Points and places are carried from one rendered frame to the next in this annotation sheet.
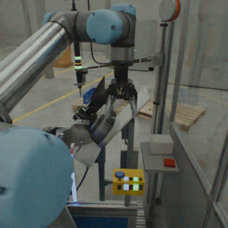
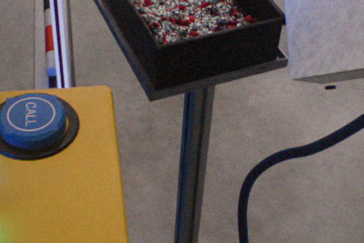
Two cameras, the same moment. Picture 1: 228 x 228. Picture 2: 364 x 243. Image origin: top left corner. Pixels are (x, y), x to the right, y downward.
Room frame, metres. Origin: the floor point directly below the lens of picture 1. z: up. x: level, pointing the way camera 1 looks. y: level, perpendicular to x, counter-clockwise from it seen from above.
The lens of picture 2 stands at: (0.81, -0.35, 1.39)
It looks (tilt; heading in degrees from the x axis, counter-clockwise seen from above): 45 degrees down; 77
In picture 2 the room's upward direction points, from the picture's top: 4 degrees clockwise
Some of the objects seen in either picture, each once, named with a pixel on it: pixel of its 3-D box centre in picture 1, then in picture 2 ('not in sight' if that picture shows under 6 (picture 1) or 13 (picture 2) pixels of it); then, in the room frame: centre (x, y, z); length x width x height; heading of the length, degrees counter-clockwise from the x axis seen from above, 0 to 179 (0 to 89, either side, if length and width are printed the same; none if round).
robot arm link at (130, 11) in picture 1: (122, 26); not in sight; (0.62, -0.03, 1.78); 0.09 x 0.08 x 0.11; 158
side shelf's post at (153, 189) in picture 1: (152, 196); not in sight; (1.26, -0.35, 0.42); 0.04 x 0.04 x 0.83; 88
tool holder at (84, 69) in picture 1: (80, 75); not in sight; (1.16, 0.20, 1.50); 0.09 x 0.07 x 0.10; 123
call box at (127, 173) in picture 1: (128, 182); (40, 236); (0.79, -0.08, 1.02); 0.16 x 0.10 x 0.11; 88
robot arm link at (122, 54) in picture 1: (123, 54); not in sight; (0.63, -0.03, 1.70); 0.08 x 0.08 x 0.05
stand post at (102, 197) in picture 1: (102, 189); not in sight; (1.29, 0.10, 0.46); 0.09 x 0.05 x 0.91; 178
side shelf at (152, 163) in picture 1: (157, 155); not in sight; (1.26, -0.35, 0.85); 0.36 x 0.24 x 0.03; 178
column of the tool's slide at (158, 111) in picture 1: (156, 131); not in sight; (1.55, -0.40, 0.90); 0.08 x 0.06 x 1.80; 33
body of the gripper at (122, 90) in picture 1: (121, 80); not in sight; (0.62, -0.03, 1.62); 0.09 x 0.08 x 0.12; 178
